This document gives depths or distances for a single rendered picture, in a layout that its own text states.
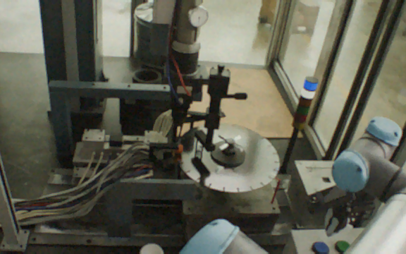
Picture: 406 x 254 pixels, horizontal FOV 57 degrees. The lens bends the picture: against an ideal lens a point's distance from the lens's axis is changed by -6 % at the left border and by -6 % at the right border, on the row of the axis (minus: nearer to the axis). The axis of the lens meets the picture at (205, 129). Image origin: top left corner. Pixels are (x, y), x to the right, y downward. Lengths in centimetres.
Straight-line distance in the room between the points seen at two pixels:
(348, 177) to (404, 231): 16
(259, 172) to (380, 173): 51
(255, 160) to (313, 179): 21
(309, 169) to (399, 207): 69
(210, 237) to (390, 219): 31
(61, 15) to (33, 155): 53
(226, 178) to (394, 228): 62
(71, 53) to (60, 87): 25
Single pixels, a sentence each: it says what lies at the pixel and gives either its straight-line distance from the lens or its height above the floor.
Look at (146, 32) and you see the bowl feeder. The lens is 172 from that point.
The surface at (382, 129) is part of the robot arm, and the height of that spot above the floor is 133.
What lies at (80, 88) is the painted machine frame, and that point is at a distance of 135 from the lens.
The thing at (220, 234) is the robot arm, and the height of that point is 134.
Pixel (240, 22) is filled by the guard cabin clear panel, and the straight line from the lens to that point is 219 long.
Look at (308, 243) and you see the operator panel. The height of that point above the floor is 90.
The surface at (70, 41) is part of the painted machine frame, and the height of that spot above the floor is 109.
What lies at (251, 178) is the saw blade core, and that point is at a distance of 119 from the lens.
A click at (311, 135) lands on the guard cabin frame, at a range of 173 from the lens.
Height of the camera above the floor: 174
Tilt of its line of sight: 36 degrees down
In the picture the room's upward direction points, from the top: 9 degrees clockwise
